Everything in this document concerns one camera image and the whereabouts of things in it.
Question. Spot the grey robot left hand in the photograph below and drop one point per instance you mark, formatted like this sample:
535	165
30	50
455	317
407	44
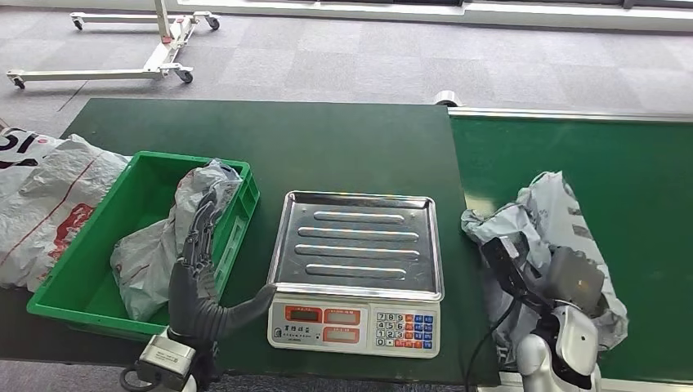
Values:
189	303

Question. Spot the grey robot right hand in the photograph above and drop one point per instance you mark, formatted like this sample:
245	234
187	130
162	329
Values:
574	276

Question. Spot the grey mailer package with logo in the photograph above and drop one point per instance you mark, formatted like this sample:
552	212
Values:
547	211

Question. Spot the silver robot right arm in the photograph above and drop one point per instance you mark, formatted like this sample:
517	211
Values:
574	341

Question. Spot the crumpled grey plastic package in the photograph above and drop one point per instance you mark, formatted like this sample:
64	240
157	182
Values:
146	259

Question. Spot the green plastic basket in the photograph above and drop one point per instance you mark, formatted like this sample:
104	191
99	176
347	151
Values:
81	281

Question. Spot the white sack with red print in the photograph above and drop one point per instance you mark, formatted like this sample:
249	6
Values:
49	216

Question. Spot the electronic scale with steel tray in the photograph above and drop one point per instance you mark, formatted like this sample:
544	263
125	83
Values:
357	254

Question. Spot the silver roller end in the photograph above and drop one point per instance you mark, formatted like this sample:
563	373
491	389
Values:
446	98

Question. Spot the white sack with black print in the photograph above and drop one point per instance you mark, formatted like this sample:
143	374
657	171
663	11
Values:
16	146

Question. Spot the white window ledge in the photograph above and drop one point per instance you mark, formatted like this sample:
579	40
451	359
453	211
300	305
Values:
487	13

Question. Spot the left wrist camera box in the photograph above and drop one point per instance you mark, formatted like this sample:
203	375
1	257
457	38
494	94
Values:
165	357

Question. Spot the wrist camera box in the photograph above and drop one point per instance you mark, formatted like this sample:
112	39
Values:
506	265
165	357

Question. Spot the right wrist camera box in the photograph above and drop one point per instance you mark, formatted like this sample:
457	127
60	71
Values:
506	265

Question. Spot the white wheeled stand frame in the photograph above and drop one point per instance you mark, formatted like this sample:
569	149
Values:
162	51

